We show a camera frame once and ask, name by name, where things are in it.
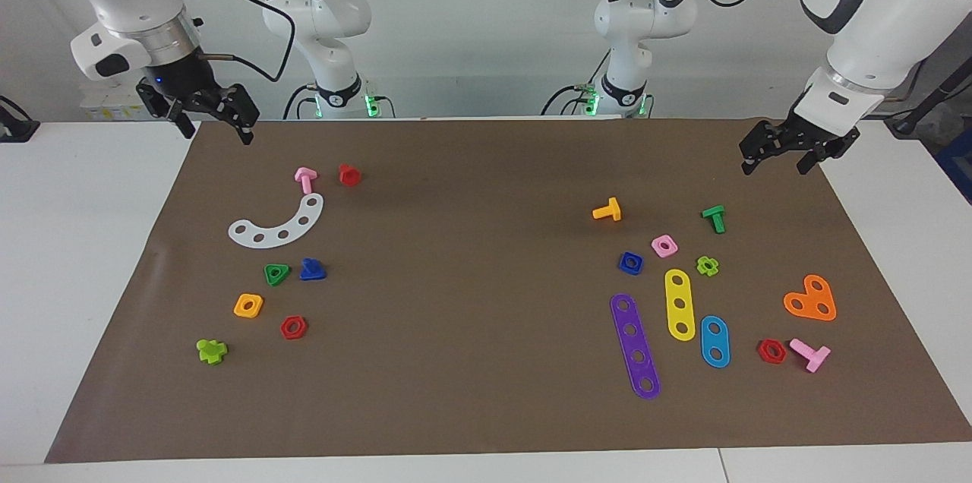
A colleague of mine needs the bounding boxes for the black stand pole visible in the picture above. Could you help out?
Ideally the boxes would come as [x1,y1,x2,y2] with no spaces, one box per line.
[885,62,972,138]

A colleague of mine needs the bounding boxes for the large pink plastic bolt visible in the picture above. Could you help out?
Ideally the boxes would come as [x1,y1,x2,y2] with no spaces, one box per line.
[789,338,832,374]

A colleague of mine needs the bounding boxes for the brown table mat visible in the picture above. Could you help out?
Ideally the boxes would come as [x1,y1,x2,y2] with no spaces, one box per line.
[44,117,972,465]

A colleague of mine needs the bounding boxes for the yellow three-hole plate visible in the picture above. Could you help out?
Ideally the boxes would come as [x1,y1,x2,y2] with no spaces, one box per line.
[664,268,697,343]

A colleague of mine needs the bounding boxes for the white curved five-hole plate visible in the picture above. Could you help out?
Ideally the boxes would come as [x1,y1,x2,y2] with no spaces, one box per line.
[228,193,325,248]

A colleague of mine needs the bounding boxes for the white box yellow labels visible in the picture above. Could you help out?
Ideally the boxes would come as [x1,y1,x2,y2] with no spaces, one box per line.
[80,84,153,123]

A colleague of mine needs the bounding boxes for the blue two-hole plate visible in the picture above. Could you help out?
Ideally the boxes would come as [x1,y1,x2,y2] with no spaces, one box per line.
[699,315,731,369]

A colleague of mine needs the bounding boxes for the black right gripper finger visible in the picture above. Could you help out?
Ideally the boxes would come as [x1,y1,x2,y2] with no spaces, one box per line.
[221,83,261,146]
[163,99,197,140]

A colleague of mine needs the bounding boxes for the purple four-hole plate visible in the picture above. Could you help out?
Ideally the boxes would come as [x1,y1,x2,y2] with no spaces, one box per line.
[610,293,661,400]

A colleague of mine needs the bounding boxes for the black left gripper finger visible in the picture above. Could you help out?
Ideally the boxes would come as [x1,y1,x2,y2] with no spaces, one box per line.
[739,122,787,176]
[796,129,862,175]

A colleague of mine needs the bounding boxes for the orange heart-shaped three-hole plate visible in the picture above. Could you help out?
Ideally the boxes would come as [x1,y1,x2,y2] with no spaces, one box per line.
[783,274,838,322]

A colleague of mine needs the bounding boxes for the black base cable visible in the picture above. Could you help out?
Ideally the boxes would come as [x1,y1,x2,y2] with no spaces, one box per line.
[541,84,601,117]
[282,82,318,120]

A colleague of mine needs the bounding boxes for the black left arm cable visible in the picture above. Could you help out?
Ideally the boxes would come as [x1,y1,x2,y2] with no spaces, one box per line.
[683,0,931,99]

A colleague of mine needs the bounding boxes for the blue crate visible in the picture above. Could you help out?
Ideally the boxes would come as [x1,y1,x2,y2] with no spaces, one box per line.
[934,130,972,204]

